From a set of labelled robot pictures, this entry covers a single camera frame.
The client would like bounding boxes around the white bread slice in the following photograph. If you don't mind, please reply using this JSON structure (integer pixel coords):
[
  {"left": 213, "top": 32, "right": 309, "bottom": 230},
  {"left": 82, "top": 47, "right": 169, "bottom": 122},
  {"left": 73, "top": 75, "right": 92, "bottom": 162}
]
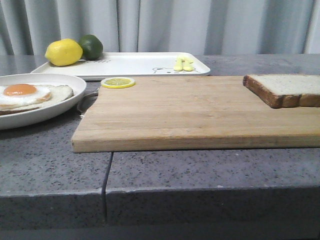
[{"left": 242, "top": 74, "right": 320, "bottom": 109}]

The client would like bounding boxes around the fried egg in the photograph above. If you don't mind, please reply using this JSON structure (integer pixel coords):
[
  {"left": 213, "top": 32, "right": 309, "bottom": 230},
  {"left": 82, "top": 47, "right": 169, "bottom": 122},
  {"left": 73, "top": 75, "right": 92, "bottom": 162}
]
[{"left": 0, "top": 83, "right": 52, "bottom": 110}]

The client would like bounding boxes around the wooden cutting board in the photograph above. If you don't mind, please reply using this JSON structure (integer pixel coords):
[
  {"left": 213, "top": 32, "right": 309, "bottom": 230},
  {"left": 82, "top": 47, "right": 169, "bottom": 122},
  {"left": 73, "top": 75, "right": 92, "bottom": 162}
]
[{"left": 71, "top": 76, "right": 320, "bottom": 153}]

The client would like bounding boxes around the white round plate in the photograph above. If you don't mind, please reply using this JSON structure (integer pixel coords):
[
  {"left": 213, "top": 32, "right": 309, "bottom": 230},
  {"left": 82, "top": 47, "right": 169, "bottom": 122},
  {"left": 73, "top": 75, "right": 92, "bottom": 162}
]
[{"left": 0, "top": 73, "right": 87, "bottom": 130}]

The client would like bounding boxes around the white rectangular tray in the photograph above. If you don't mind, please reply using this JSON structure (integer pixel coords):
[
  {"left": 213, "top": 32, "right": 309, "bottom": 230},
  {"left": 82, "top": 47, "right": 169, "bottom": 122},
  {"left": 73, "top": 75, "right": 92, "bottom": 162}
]
[{"left": 32, "top": 52, "right": 211, "bottom": 81}]

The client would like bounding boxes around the grey curtain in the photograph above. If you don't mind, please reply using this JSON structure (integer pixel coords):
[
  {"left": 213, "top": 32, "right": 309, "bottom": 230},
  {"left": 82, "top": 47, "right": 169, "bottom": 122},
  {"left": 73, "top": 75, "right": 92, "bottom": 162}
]
[{"left": 0, "top": 0, "right": 320, "bottom": 55}]

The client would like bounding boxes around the yellow lemon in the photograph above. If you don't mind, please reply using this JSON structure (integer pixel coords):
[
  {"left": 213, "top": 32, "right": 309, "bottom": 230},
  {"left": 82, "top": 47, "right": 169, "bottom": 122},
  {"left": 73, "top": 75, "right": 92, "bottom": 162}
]
[{"left": 44, "top": 38, "right": 83, "bottom": 67}]

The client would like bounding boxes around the lemon slice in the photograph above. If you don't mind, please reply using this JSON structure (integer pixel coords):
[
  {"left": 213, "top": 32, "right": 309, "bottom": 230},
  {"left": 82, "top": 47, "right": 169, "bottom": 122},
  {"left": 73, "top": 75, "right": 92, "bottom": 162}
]
[{"left": 100, "top": 77, "right": 136, "bottom": 89}]

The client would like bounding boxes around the green lime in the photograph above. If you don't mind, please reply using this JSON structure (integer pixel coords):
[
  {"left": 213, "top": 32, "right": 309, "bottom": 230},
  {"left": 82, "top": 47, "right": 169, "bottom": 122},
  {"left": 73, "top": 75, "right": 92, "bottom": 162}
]
[{"left": 78, "top": 34, "right": 103, "bottom": 60}]

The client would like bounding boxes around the bottom bread slice on plate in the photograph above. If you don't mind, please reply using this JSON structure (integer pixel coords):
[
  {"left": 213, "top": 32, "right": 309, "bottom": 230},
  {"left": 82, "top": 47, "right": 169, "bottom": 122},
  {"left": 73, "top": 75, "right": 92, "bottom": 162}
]
[{"left": 0, "top": 85, "right": 74, "bottom": 116}]

